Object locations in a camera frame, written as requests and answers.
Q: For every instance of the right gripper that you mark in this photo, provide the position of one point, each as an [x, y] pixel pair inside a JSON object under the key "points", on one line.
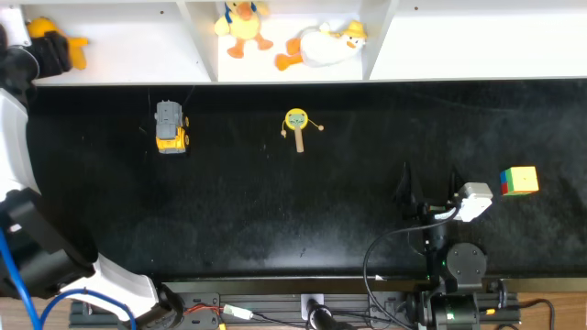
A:
{"points": [[424, 213]]}

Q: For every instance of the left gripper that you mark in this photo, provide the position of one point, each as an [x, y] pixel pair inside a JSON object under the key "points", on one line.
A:
{"points": [[51, 55]]}

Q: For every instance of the yellow rubber duck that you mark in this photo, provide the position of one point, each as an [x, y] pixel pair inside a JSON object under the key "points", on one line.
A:
{"points": [[41, 26]]}

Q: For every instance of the many-coloured puzzle cube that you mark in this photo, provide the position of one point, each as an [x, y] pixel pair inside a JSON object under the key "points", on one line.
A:
{"points": [[523, 179]]}

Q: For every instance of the grey and yellow toy truck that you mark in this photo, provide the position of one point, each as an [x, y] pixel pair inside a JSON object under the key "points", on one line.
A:
{"points": [[170, 126]]}

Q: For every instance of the yellow wooden rattle drum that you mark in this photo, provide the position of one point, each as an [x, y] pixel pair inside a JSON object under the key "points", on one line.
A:
{"points": [[296, 120]]}

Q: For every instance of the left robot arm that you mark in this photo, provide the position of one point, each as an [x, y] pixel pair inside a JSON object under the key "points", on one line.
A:
{"points": [[14, 146]]}

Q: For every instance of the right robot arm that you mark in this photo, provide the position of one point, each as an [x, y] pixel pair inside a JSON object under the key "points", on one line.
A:
{"points": [[465, 266]]}

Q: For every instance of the white shelf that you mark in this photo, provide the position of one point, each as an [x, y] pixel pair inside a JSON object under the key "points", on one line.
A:
{"points": [[137, 46]]}

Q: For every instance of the white plush duck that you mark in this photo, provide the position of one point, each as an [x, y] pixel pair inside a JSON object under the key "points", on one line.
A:
{"points": [[325, 48]]}

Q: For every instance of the yellow plush duck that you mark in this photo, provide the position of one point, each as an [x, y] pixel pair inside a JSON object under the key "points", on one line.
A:
{"points": [[244, 26]]}

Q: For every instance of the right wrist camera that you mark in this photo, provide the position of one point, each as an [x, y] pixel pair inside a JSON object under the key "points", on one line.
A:
{"points": [[474, 199]]}

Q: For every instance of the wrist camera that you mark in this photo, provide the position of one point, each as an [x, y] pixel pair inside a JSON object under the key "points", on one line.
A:
{"points": [[16, 25], [474, 199]]}

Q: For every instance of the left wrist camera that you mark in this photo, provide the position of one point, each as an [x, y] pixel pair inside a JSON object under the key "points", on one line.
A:
{"points": [[16, 25]]}

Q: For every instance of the mounting rail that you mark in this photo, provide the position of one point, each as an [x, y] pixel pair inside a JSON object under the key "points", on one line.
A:
{"points": [[275, 309]]}

